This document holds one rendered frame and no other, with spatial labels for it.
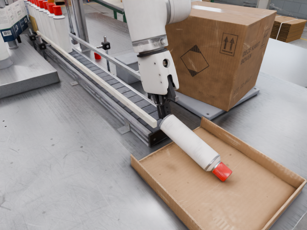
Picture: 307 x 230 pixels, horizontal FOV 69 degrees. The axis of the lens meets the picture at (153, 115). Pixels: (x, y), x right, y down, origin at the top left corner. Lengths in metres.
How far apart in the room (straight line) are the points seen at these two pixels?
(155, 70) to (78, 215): 0.35
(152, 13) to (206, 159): 0.35
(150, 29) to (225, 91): 0.33
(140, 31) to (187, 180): 0.36
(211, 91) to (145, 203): 0.42
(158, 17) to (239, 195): 0.43
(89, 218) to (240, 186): 0.34
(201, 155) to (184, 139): 0.05
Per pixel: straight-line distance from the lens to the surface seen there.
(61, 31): 1.15
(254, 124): 0.77
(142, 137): 0.64
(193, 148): 0.54
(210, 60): 0.72
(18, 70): 1.08
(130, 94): 0.77
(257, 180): 0.60
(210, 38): 0.71
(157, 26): 0.53
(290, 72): 1.21
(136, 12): 0.52
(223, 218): 0.51
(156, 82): 0.54
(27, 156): 0.69
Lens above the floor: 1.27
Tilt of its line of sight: 36 degrees down
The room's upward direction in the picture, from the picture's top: straight up
